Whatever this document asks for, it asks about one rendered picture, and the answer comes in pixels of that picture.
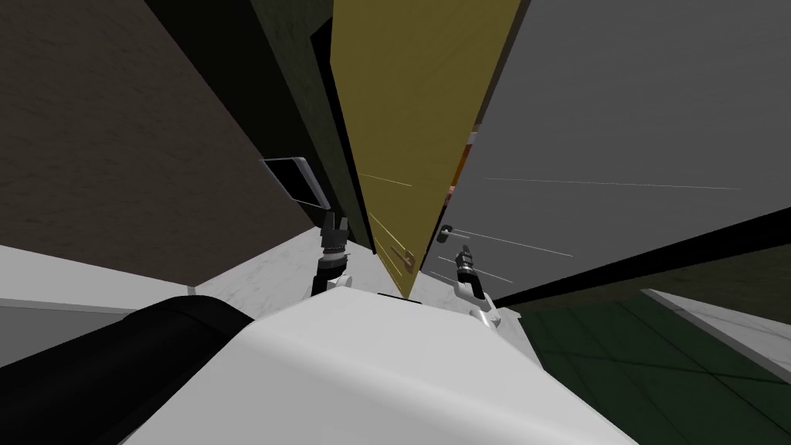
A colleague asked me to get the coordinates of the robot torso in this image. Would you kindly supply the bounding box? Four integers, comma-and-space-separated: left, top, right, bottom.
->
122, 287, 639, 445

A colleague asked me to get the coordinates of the yellow door leaf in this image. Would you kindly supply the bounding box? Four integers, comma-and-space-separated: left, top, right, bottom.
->
330, 0, 524, 301

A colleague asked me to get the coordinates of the grey door leaf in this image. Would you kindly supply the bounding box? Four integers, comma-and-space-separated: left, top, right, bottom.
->
419, 0, 791, 305

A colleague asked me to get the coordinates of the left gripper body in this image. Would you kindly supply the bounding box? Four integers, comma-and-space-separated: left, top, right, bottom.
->
321, 227, 350, 253

